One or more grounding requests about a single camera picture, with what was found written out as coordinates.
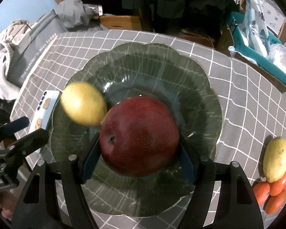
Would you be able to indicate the clear plastic bag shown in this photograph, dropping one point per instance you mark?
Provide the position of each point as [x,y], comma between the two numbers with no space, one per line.
[277,55]

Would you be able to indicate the grey tote bag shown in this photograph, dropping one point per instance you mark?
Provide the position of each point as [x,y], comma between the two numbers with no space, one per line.
[28,51]

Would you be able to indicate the green glass fruit plate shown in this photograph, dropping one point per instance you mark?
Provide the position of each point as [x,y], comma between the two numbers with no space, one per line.
[158,71]

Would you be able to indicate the person's left hand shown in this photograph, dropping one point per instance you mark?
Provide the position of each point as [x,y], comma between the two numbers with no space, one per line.
[8,204]

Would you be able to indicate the brown cardboard box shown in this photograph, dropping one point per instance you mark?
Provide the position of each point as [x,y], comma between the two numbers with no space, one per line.
[121,22]

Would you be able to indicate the white printed rice bag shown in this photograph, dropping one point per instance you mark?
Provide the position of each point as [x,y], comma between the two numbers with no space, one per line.
[251,35]

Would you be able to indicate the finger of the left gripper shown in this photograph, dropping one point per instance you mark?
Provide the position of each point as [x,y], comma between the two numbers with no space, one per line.
[26,145]
[7,130]

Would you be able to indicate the white patterned box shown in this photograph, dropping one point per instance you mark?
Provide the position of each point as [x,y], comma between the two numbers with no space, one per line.
[273,16]

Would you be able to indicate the small tangerine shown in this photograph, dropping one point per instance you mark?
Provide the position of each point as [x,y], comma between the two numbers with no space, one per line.
[261,191]

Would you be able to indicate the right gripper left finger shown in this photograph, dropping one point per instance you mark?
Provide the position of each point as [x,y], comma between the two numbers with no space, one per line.
[38,207]

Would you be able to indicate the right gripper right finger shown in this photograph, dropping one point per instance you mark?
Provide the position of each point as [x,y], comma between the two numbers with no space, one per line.
[237,205]

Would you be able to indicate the white smartphone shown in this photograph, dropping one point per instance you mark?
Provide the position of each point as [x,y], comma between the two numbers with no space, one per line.
[42,116]

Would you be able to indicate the dark red apple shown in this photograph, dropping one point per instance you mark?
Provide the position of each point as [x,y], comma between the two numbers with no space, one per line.
[139,136]

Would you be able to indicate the grey clothes pile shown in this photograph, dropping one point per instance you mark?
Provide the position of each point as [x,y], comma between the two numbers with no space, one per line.
[74,15]

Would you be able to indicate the large orange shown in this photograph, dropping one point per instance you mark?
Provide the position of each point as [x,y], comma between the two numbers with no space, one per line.
[275,203]
[278,186]

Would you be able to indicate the large yellow-green pear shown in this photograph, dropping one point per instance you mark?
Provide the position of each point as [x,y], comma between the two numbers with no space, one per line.
[274,162]

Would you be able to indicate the grey checked tablecloth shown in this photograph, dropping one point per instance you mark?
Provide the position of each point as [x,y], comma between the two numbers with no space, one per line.
[254,110]

